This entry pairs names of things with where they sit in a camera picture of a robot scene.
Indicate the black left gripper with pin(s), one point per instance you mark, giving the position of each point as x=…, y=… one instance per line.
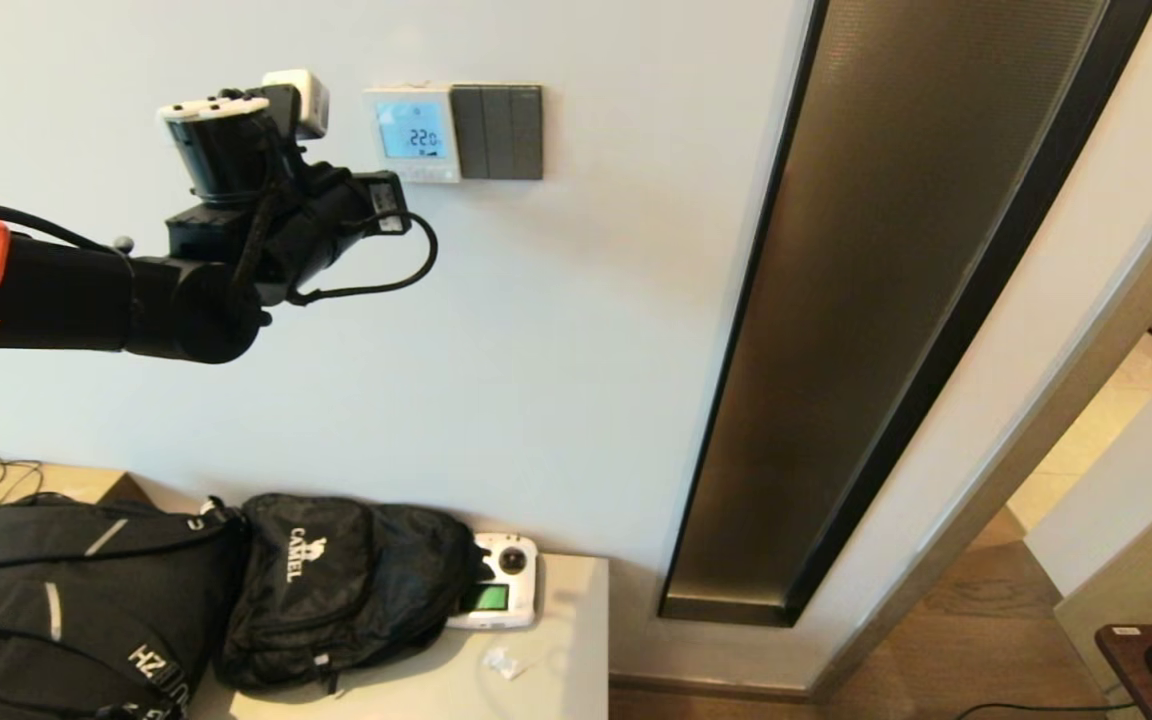
x=326, y=225

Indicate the black and orange left arm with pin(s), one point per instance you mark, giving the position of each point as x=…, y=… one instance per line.
x=66, y=300

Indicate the white wall thermostat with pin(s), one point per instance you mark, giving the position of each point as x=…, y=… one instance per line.
x=413, y=135

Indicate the light wooden desk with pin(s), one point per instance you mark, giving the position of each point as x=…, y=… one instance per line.
x=86, y=483

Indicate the black Camel backpack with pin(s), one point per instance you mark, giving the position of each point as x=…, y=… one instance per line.
x=336, y=600

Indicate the white remote controller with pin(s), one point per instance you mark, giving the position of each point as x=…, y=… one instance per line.
x=511, y=590

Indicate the beige cabinet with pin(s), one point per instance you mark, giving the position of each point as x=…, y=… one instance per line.
x=566, y=620

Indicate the black backpack with grey stripes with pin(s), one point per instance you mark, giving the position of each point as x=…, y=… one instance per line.
x=36, y=600

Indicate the crumpled clear plastic wrapper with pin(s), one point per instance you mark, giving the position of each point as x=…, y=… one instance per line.
x=506, y=664

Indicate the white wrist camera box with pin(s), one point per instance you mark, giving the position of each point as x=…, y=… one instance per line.
x=304, y=100

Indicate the grey wall light switch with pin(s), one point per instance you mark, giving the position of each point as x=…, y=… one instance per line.
x=501, y=135

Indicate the grey door frame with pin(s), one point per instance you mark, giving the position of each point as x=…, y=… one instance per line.
x=1036, y=430

